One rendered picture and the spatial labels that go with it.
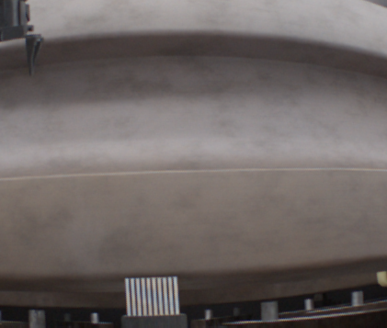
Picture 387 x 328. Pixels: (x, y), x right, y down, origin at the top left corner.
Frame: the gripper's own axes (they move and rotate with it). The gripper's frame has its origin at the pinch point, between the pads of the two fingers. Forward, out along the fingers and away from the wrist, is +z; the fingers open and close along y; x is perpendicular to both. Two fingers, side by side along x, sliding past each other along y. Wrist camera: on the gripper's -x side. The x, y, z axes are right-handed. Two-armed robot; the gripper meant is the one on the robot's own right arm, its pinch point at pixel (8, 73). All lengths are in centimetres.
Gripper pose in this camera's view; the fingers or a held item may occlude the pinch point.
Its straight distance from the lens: 103.4
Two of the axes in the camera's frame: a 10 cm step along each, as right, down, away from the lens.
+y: -10.0, 0.6, -0.1
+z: 0.6, 9.8, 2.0
